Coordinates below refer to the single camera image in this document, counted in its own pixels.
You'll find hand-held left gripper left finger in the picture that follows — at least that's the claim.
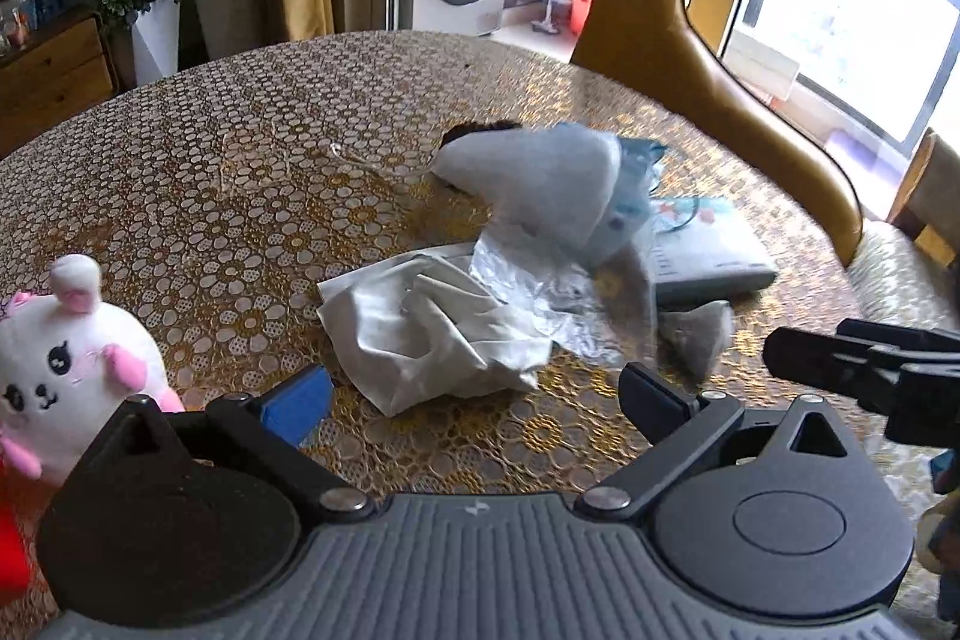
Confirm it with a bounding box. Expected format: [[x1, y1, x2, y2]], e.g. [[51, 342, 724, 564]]
[[96, 364, 372, 522]]

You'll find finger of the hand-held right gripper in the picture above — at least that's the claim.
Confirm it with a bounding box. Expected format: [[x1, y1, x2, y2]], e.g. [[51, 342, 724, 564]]
[[763, 325, 912, 405], [835, 317, 960, 352]]

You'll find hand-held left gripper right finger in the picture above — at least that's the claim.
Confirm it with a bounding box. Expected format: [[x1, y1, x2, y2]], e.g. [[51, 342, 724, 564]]
[[576, 362, 871, 522]]

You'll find white cloth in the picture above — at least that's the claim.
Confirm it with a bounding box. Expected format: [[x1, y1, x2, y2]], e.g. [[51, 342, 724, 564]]
[[315, 248, 556, 417]]

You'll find clear plastic bag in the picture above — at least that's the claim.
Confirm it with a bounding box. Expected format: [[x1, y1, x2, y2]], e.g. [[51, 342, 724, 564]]
[[469, 227, 661, 363]]

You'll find white and pink plush toy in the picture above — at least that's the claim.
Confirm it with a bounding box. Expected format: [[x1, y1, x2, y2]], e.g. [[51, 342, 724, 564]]
[[0, 254, 185, 480]]

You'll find red container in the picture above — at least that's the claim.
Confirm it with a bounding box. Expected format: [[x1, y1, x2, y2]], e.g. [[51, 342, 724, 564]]
[[0, 452, 35, 594]]

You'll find cardboard box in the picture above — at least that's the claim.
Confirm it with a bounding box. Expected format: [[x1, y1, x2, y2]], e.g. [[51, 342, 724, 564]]
[[718, 28, 800, 106]]

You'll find white planter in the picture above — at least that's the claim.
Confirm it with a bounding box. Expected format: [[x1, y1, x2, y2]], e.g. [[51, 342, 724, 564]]
[[130, 0, 183, 88]]

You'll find wooden cabinet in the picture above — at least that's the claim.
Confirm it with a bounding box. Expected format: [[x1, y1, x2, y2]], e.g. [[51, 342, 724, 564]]
[[0, 6, 121, 161]]

